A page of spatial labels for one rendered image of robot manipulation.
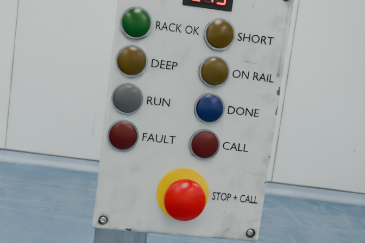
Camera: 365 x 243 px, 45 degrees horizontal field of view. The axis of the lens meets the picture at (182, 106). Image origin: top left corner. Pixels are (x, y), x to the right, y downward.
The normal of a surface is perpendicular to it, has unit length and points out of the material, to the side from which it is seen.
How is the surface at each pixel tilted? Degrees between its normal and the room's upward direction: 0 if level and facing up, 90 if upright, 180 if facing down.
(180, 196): 86
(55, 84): 90
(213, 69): 88
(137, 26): 93
